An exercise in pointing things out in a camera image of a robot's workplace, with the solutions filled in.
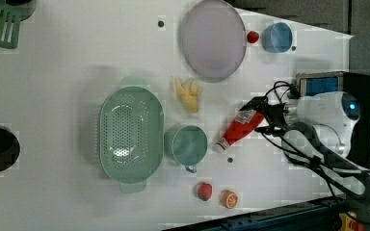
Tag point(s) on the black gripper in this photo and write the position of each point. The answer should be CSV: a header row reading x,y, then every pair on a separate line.
x,y
274,115

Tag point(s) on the red ketchup bottle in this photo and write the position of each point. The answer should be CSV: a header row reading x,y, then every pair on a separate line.
x,y
243,124

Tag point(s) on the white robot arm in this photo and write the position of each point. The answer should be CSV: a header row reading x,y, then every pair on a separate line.
x,y
325,121

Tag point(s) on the black toaster oven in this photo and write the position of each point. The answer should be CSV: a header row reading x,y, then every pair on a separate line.
x,y
358,86

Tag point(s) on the peeled yellow banana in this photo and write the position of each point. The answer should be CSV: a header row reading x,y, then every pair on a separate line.
x,y
189,96

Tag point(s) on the blue bowl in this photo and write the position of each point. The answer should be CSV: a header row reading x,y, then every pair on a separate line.
x,y
277,38

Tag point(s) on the small red strawberry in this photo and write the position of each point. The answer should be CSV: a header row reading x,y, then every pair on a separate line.
x,y
252,37

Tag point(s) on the orange slice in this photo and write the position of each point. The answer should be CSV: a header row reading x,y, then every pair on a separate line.
x,y
230,199

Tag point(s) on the purple round plate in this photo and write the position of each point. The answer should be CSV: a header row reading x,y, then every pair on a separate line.
x,y
213,40

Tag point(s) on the large red strawberry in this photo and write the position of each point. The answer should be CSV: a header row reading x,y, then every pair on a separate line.
x,y
204,191

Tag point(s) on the green oval colander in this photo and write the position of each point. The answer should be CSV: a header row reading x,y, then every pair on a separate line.
x,y
131,134

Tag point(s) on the green cup with handle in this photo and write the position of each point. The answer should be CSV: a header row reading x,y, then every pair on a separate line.
x,y
187,144

